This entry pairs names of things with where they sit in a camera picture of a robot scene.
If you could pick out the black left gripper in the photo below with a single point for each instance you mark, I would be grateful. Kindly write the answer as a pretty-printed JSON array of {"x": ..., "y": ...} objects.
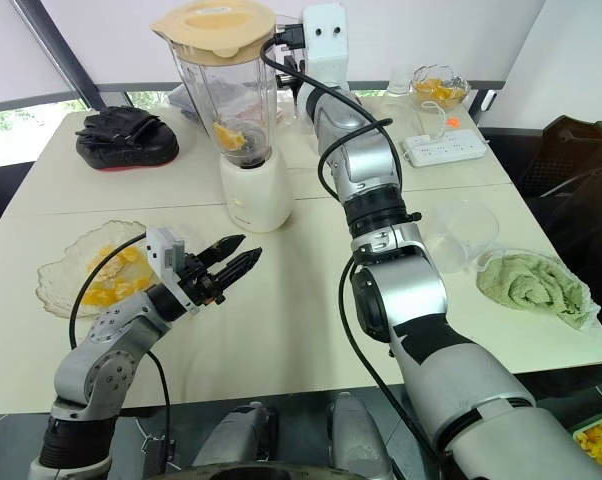
[{"x": 198, "y": 282}]

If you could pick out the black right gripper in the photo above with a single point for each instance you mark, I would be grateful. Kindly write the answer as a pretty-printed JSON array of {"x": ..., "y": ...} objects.
[{"x": 291, "y": 36}]

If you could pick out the cream blender lid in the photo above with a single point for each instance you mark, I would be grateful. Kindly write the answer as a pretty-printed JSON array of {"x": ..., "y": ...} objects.
[{"x": 216, "y": 25}]

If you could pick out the clear plastic blender jar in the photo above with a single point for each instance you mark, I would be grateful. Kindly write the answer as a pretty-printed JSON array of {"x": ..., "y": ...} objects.
[{"x": 191, "y": 85}]

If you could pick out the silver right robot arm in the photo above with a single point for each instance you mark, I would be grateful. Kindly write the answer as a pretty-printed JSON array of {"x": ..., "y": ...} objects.
[{"x": 411, "y": 295}]

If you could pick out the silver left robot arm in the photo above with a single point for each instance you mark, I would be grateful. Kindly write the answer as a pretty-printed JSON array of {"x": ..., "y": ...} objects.
[{"x": 106, "y": 360}]

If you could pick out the clear glass fruit bowl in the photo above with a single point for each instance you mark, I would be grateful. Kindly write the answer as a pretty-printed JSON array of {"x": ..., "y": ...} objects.
[{"x": 463, "y": 92}]

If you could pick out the white blender base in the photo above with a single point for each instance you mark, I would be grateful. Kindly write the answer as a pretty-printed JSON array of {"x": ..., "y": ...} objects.
[{"x": 256, "y": 200}]

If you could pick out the small glass beaker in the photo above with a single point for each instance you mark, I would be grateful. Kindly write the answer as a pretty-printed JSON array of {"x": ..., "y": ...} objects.
[{"x": 400, "y": 85}]

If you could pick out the drinking glass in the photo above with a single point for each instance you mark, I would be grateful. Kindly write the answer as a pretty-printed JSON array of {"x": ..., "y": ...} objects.
[{"x": 433, "y": 103}]

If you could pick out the scalloped clear glass plate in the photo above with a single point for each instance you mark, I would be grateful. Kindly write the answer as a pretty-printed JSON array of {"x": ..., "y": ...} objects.
[{"x": 61, "y": 280}]

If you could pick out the grey rounded shape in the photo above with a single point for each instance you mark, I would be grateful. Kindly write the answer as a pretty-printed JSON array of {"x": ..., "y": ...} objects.
[
  {"x": 356, "y": 440},
  {"x": 241, "y": 435}
]

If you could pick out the small orange tag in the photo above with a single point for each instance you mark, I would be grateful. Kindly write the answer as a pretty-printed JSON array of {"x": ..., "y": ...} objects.
[{"x": 451, "y": 121}]

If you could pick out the white power strip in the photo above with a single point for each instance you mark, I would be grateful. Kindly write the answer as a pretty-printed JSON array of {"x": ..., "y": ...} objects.
[{"x": 446, "y": 147}]

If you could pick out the green towel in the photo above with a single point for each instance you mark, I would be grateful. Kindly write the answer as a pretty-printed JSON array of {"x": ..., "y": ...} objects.
[{"x": 531, "y": 290}]

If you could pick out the black plastic crate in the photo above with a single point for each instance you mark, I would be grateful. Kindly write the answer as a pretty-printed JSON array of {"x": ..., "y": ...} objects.
[{"x": 571, "y": 150}]

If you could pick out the pale green plastic tray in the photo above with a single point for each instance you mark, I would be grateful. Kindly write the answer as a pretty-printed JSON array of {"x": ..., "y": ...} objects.
[{"x": 577, "y": 429}]

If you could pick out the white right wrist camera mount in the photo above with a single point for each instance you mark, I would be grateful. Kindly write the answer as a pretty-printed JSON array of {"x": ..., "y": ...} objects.
[{"x": 326, "y": 50}]

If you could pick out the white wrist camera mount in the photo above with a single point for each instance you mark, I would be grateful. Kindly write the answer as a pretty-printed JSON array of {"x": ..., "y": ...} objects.
[
  {"x": 326, "y": 50},
  {"x": 163, "y": 255}
]

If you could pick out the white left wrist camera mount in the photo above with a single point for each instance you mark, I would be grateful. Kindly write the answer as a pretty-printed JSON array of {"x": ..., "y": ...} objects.
[{"x": 163, "y": 255}]

